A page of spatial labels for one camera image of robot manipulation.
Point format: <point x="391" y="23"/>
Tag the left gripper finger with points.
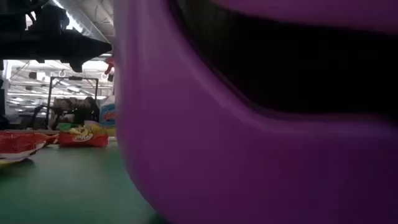
<point x="90" y="46"/>

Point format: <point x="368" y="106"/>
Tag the yellow sour candy packet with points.
<point x="81" y="130"/>

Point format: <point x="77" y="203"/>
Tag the orange Reese's packet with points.
<point x="46" y="138"/>

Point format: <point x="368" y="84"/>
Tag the red KitKat wrapper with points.
<point x="82" y="140"/>

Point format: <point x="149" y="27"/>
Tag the red candy wrapper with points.
<point x="15" y="144"/>

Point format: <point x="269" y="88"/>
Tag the person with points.
<point x="90" y="110"/>

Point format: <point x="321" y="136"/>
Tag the spray bottle with red trigger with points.
<point x="109" y="115"/>

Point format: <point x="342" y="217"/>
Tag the green object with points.
<point x="66" y="126"/>

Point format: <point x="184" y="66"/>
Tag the purple pumpkin bucket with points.
<point x="248" y="155"/>

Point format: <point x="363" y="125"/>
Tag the black metal frame stand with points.
<point x="49" y="102"/>

